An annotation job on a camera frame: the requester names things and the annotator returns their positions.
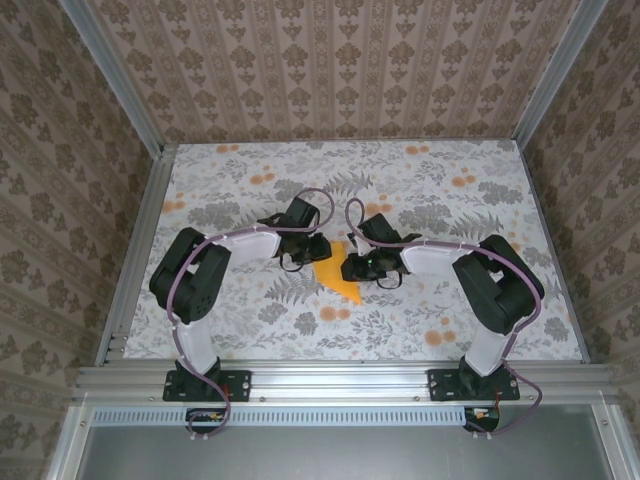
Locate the yellow paper sheet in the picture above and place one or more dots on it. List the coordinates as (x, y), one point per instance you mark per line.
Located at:
(332, 280)

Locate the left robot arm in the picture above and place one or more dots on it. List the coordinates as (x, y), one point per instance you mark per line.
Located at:
(190, 280)

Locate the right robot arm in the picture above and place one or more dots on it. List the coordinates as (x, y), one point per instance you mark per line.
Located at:
(500, 295)

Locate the floral tablecloth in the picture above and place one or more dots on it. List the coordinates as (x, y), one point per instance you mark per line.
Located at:
(400, 320)

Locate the grey metal panel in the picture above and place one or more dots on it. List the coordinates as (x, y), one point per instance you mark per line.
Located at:
(350, 455)

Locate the black connector board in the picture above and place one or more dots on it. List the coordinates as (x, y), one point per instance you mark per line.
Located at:
(207, 420)
(482, 420)

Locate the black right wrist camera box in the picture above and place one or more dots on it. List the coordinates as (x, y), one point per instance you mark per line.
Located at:
(380, 229)

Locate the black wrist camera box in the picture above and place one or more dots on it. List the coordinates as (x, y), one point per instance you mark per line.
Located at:
(302, 211)
(380, 229)

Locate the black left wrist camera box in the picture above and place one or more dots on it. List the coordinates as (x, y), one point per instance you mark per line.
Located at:
(302, 211)

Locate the aluminium cross rail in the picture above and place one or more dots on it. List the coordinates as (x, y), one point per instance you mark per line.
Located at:
(340, 382)

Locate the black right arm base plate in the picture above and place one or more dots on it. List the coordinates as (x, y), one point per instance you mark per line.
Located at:
(442, 385)

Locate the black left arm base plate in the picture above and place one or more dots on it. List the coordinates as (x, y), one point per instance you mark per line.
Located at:
(240, 385)

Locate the aluminium side rail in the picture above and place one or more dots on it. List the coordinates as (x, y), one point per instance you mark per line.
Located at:
(540, 200)
(152, 200)

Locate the aluminium corner post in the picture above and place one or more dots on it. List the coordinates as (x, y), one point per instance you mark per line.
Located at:
(552, 75)
(117, 75)

